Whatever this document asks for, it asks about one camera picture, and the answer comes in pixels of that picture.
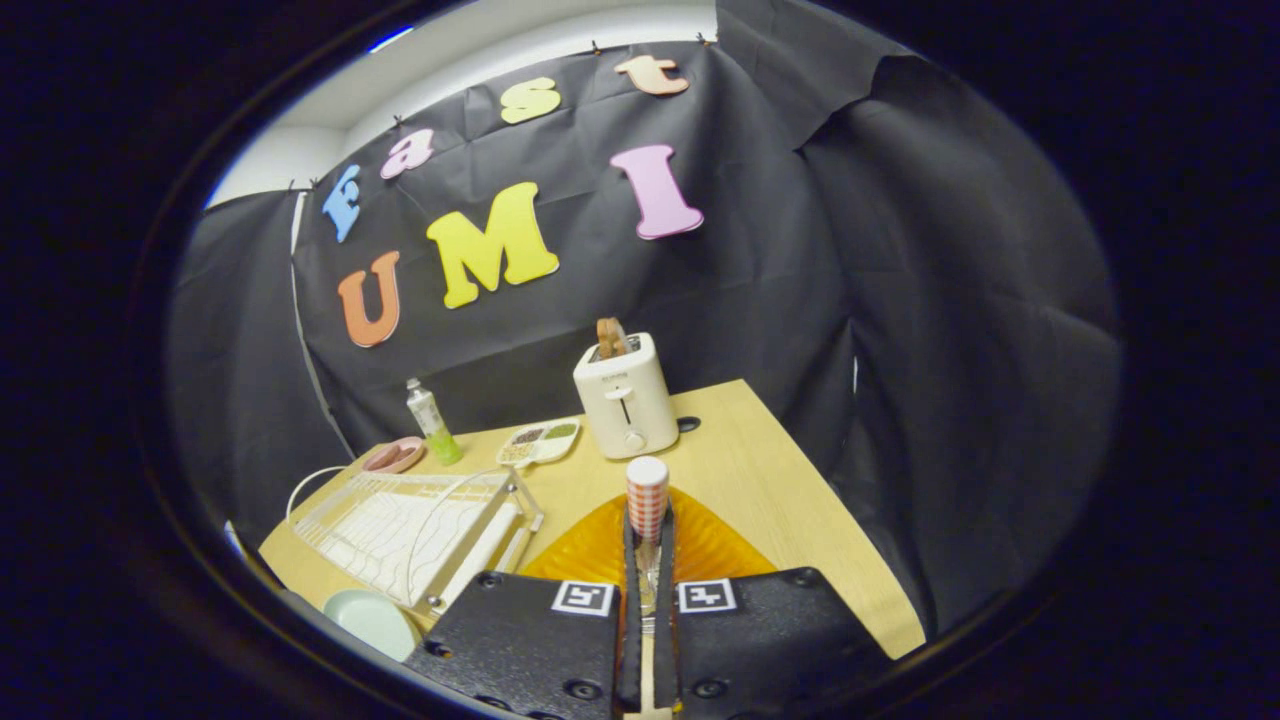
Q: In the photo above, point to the small pink plate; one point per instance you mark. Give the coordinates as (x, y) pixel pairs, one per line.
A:
(395, 469)

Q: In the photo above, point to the white divided grain tray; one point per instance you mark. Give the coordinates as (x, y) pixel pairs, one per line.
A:
(545, 450)

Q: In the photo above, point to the green drink bottle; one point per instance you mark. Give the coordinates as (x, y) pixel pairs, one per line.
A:
(428, 415)

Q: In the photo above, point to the white ribbed drain tray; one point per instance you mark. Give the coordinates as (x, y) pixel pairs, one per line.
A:
(380, 530)

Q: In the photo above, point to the white toaster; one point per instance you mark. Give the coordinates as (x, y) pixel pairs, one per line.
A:
(625, 400)

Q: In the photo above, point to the brown sausage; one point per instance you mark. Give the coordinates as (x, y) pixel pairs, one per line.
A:
(384, 457)
(406, 451)

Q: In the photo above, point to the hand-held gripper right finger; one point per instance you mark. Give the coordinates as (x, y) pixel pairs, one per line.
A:
(665, 640)

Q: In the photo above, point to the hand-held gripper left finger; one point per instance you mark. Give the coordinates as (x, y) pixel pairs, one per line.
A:
(630, 640)

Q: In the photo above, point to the light green plate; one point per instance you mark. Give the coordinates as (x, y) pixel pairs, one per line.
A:
(370, 620)

